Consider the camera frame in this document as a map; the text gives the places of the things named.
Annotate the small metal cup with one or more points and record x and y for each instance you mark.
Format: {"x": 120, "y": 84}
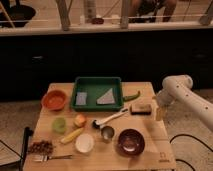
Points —
{"x": 107, "y": 132}

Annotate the grey triangular cloth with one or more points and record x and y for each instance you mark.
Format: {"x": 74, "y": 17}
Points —
{"x": 107, "y": 98}

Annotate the seated person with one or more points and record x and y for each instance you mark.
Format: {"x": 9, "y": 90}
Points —
{"x": 144, "y": 7}

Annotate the black round chair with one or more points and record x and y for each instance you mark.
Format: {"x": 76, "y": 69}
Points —
{"x": 19, "y": 14}

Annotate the purple bowl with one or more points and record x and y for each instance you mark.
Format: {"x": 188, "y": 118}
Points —
{"x": 130, "y": 142}

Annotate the black table clamp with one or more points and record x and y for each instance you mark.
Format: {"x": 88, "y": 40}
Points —
{"x": 22, "y": 155}

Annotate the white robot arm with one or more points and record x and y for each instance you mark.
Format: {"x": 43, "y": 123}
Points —
{"x": 178, "y": 87}

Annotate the red yellow apple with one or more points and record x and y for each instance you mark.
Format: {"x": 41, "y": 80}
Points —
{"x": 80, "y": 120}

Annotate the green plastic tray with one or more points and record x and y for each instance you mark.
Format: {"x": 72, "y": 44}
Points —
{"x": 95, "y": 87}

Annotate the green cup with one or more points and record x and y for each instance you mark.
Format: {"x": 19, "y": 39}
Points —
{"x": 59, "y": 125}

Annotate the silver fork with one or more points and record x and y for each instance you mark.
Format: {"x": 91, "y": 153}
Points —
{"x": 44, "y": 158}

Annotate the grey rectangular sponge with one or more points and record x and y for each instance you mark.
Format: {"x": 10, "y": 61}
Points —
{"x": 81, "y": 98}

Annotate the orange bowl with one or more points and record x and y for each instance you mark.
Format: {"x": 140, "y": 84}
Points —
{"x": 54, "y": 100}

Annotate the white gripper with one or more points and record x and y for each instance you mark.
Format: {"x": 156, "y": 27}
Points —
{"x": 163, "y": 99}

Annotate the green chili pepper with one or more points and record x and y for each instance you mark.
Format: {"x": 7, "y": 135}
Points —
{"x": 131, "y": 97}

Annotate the white handled scoop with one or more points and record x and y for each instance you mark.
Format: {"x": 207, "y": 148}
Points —
{"x": 97, "y": 123}

